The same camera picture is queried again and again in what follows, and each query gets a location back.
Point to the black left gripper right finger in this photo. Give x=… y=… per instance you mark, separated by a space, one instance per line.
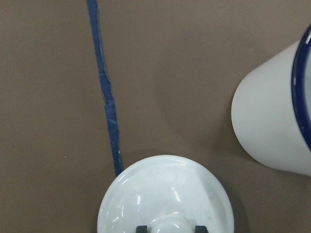
x=200 y=229

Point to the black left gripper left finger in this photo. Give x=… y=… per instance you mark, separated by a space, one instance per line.
x=141 y=229

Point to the white cup lid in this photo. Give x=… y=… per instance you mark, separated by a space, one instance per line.
x=168 y=194

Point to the white enamel cup blue rim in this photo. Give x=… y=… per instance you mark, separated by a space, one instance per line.
x=271 y=110

